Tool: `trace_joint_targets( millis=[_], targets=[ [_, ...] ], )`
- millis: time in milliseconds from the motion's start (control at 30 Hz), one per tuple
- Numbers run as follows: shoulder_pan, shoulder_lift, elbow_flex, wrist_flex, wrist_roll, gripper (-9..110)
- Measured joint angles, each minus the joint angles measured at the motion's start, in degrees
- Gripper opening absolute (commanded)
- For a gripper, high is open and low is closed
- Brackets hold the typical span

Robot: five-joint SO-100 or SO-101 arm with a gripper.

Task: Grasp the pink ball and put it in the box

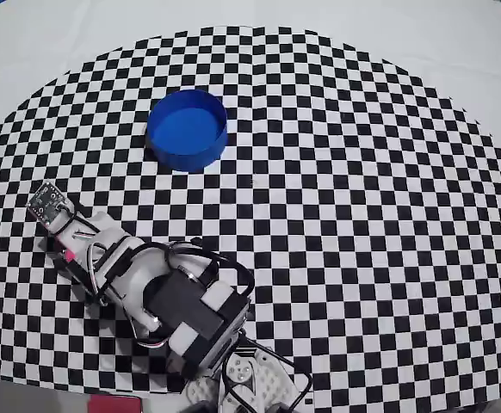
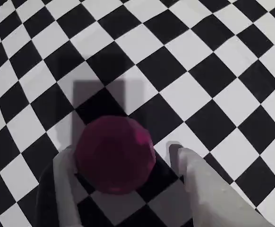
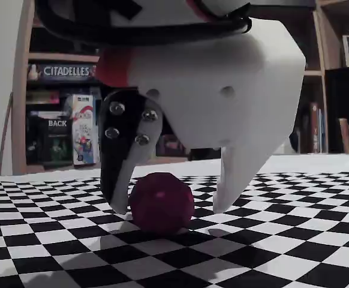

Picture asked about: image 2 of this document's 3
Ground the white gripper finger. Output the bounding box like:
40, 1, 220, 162
178, 148, 275, 227

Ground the pink faceted ball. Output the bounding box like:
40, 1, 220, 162
75, 115, 156, 195

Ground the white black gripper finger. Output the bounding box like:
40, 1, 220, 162
34, 146, 81, 227

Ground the black white checkerboard mat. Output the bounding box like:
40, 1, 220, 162
0, 0, 275, 227

